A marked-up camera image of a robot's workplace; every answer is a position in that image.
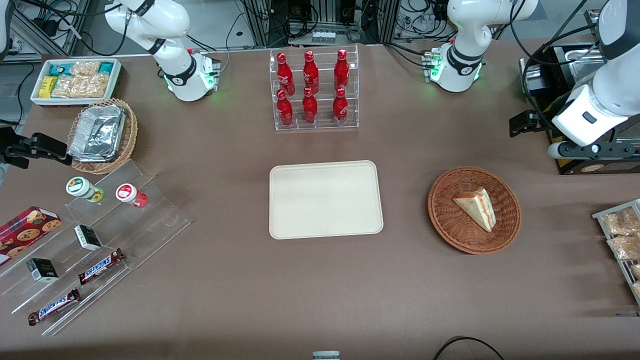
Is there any steel warmer pan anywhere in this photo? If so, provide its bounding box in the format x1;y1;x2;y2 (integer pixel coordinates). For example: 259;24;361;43
552;44;608;76

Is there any red cola bottle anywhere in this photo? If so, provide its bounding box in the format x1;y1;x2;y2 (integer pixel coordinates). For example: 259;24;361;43
276;89;294;128
332;87;349;126
276;52;296;97
334;48;350;93
303;50;320;95
302;86;319;125

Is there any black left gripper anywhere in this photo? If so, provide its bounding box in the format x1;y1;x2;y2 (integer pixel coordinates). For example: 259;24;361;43
509;111;555;139

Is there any round brown wicker basket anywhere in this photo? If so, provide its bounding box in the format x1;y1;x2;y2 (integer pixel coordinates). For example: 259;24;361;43
428;166;522;255

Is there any white rectangular snack bin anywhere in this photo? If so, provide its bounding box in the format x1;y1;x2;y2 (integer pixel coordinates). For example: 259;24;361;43
31;58;123;107

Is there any large clear cracker bag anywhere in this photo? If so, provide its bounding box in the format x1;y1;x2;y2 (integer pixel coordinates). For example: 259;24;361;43
51;74;110;99

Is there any beige plastic tray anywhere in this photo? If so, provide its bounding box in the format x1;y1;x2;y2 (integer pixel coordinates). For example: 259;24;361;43
269;160;384;240

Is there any small black box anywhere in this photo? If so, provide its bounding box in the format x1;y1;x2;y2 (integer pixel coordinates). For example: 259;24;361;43
74;224;103;251
26;257;60;284

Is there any black food warmer machine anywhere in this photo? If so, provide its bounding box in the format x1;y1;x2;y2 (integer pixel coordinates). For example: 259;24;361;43
520;42;640;176

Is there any clear acrylic stepped display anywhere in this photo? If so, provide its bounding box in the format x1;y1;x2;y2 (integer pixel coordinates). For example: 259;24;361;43
0;159;191;337

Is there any red lid cup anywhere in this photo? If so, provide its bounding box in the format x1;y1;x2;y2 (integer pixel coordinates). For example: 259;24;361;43
115;183;148;208

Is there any triangular sandwich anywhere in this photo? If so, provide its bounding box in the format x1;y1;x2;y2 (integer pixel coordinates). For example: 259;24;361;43
452;187;497;233

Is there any grey wire rack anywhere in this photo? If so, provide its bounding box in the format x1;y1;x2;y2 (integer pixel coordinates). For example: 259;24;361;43
592;199;640;307

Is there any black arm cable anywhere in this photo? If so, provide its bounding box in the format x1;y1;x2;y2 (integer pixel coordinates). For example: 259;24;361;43
510;0;608;128

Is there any aluminium frame rack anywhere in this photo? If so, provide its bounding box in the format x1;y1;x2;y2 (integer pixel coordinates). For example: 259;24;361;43
242;0;401;48

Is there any black table cable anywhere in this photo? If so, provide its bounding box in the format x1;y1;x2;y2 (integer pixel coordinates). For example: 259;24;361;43
432;336;506;360

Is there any clear acrylic bottle rack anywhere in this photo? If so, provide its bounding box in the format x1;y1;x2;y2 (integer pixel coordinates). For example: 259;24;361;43
269;44;360;132

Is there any small clear cracker bag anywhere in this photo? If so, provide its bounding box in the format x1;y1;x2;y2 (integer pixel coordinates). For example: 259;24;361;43
69;60;102;77

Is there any snickers chocolate bar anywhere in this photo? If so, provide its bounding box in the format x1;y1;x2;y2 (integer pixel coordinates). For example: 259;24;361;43
27;287;81;326
78;248;126;286

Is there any oval wicker basket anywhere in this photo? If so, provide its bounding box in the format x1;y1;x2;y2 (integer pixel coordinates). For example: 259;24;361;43
67;98;139;175

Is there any red cookie box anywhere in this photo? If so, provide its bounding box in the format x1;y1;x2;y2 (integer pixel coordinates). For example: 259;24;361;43
0;205;63;262

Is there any green lid cup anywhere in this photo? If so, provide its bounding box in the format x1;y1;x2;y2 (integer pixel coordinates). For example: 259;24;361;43
65;176;105;203

